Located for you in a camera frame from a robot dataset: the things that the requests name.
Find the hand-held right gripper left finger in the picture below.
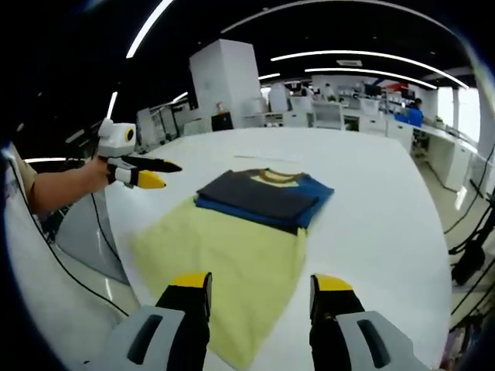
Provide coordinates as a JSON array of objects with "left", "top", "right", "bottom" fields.
[{"left": 83, "top": 271, "right": 213, "bottom": 371}]

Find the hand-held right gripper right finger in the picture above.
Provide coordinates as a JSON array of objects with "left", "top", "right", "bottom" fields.
[{"left": 309, "top": 273, "right": 429, "bottom": 371}]

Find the yellow-green garment with dark sleeves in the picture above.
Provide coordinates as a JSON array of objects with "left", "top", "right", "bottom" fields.
[{"left": 129, "top": 167, "right": 336, "bottom": 368}]

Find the person's left hand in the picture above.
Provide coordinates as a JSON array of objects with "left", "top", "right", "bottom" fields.
[{"left": 81, "top": 156, "right": 117, "bottom": 193}]

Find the short ceiling light strip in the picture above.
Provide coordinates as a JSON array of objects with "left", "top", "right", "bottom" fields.
[{"left": 105, "top": 90, "right": 119, "bottom": 121}]

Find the white shelving rack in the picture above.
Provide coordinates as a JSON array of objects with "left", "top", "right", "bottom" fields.
[{"left": 137, "top": 106, "right": 181, "bottom": 148}]

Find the small black cabinet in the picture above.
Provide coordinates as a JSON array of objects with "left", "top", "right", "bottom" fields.
[{"left": 210, "top": 111, "right": 234, "bottom": 131}]

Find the person's cream shirt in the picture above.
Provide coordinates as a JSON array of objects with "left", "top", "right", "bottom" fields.
[{"left": 5, "top": 148, "right": 39, "bottom": 216}]

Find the white square pillar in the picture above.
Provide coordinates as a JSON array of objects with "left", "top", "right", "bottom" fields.
[{"left": 188, "top": 37, "right": 264, "bottom": 132}]

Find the straight ceiling light strip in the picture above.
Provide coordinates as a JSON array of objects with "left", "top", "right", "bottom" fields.
[{"left": 125, "top": 0, "right": 175, "bottom": 60}]

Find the black metal stand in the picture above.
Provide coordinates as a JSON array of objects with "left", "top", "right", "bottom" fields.
[{"left": 444, "top": 185, "right": 495, "bottom": 289}]

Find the white workbench row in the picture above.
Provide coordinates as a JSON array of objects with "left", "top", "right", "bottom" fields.
[{"left": 359, "top": 111, "right": 483, "bottom": 194}]

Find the shorter curved ceiling light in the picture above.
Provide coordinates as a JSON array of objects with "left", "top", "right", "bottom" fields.
[{"left": 304, "top": 67, "right": 440, "bottom": 90}]

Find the long curved ceiling light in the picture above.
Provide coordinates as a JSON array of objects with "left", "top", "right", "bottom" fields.
[{"left": 270, "top": 49, "right": 471, "bottom": 89}]

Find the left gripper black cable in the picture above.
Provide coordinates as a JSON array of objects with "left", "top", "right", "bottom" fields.
[{"left": 90, "top": 191, "right": 121, "bottom": 260}]

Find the black cable on vest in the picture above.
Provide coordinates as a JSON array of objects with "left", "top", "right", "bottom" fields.
[{"left": 13, "top": 154, "right": 131, "bottom": 318}]

